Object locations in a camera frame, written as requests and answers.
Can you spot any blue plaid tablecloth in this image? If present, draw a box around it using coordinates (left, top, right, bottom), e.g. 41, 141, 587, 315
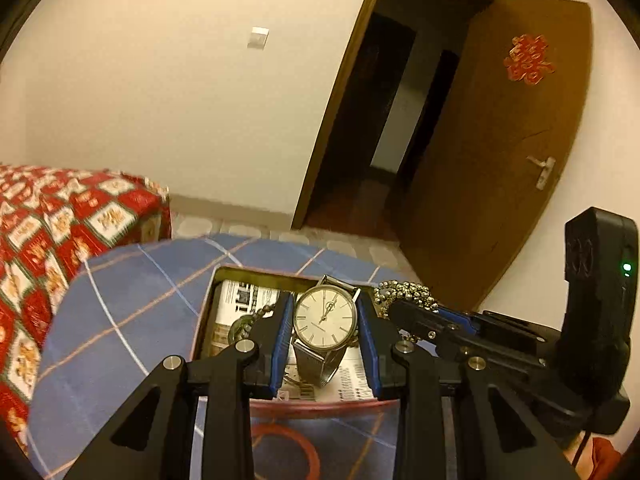
27, 232, 461, 480

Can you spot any red paper door decoration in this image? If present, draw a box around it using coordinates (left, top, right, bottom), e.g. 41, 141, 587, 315
503, 33, 557, 85

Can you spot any brown wooden door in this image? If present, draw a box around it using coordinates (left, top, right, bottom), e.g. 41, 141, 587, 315
397, 0, 594, 314

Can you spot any red patterned bed blanket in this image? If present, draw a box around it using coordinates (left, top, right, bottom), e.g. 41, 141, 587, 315
0, 162, 174, 456

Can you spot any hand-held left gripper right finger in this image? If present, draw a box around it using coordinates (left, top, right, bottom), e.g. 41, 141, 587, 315
355, 298, 581, 480

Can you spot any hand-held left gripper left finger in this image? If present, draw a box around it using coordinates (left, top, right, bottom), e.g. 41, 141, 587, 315
65, 293, 297, 480

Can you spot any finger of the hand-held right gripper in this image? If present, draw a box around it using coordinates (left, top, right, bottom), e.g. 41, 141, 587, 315
388, 299, 549, 396
439, 309, 564, 356

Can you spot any black cable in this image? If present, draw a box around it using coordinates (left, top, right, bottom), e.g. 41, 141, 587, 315
572, 410, 596, 467

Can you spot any red metal tin box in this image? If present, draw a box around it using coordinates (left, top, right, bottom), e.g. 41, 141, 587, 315
189, 264, 401, 419

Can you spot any printed paper sheet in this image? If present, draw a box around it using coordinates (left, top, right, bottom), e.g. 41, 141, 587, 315
212, 279, 381, 404

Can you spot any silver bead chain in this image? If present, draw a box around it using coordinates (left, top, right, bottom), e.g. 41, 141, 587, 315
372, 279, 441, 321

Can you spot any jade pendant bead necklace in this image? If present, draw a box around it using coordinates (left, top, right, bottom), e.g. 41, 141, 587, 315
227, 304, 279, 346

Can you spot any brown door frame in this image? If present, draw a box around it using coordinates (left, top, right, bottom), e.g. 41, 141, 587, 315
291, 0, 501, 231

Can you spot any silver wristwatch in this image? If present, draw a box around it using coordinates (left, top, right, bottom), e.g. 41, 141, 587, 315
289, 274, 362, 389

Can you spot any pink bangle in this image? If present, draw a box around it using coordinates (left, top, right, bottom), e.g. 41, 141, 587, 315
249, 422, 321, 480

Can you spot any metal door handle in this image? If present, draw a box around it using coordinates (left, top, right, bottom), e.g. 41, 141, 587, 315
525, 155, 557, 191

